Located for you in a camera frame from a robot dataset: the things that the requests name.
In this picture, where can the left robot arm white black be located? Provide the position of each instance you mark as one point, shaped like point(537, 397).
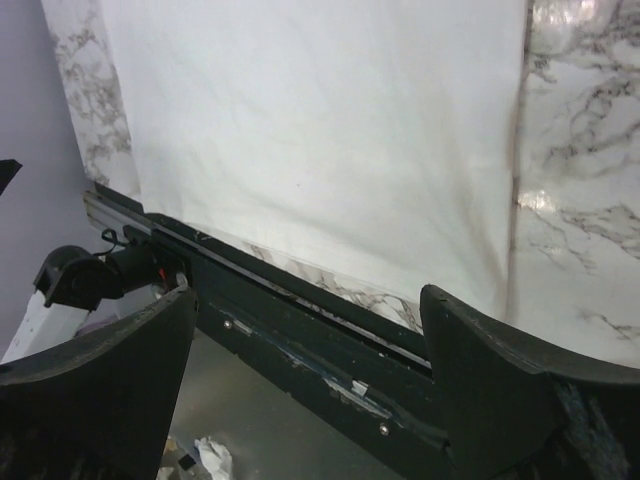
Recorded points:
point(72, 282)

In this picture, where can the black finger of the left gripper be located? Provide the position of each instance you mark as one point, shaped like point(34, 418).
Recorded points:
point(8, 170)

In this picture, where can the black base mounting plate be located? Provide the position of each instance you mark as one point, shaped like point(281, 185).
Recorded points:
point(364, 375)

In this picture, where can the aluminium rail frame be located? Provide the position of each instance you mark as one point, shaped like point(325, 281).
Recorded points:
point(106, 209)

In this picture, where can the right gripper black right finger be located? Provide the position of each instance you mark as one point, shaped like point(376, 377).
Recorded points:
point(518, 407)

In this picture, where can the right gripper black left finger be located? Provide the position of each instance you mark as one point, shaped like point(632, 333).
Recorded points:
point(99, 406)

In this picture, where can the crumpled white paper scrap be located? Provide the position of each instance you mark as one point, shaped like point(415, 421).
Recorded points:
point(215, 458)

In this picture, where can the white t-shirt with flower print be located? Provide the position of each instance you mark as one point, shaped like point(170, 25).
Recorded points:
point(372, 139)

